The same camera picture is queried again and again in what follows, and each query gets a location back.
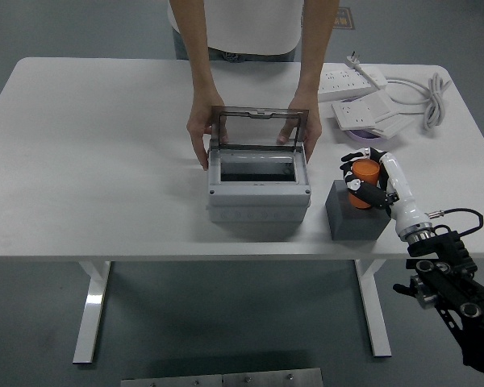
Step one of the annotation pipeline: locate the person's left hand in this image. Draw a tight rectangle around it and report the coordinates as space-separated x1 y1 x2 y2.
276 92 323 164

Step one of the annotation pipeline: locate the person's right hand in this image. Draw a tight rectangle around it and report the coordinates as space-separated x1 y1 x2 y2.
186 90 230 171

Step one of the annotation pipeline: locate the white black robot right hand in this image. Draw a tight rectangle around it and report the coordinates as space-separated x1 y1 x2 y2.
339 147 432 236

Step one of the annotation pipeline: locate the orange cylinder battery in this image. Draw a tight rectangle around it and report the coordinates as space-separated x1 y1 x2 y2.
348 159 382 210

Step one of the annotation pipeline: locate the transparent hinged box lid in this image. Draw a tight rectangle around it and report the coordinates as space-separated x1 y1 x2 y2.
209 105 311 152

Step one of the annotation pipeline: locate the grey plastic electrical box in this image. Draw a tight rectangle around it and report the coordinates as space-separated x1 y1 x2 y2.
205 144 311 225

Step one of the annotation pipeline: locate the white square socket panel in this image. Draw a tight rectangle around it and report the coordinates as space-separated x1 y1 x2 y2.
331 98 393 131

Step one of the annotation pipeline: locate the purple round disc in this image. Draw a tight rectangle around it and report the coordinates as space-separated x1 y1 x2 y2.
341 97 383 143

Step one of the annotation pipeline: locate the long white power strip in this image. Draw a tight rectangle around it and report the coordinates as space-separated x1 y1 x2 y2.
317 67 388 104

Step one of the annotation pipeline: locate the grey block holder with hole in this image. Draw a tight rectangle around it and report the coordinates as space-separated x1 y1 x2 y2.
324 179 391 242

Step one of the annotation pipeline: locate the white power plug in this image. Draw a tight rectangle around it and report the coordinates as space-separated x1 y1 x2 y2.
344 51 378 85

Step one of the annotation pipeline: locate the person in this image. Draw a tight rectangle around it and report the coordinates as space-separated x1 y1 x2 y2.
167 0 307 64

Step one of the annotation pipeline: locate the brown floor sign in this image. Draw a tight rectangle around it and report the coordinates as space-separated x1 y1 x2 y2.
332 6 355 30

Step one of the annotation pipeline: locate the white table leg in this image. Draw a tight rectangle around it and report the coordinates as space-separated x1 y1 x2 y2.
72 260 113 365
354 260 393 358

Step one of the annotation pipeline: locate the white coiled power cord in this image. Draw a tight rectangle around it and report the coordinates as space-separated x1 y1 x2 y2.
381 72 453 132

